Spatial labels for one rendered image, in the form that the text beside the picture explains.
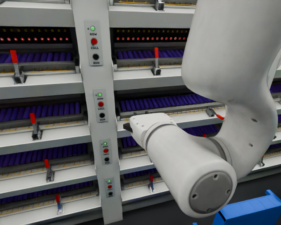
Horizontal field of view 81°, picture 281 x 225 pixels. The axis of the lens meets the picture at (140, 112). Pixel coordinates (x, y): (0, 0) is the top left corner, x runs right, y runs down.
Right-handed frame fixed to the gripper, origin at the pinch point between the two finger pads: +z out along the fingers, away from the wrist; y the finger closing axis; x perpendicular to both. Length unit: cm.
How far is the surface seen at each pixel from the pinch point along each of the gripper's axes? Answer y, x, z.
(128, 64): -0.1, -15.6, 16.3
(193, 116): -27.6, 7.4, 16.0
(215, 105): -39.9, 4.2, 17.7
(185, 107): -24.3, 3.6, 17.7
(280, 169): -104, 58, 26
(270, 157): -90, 45, 24
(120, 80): 4.2, -10.5, 10.8
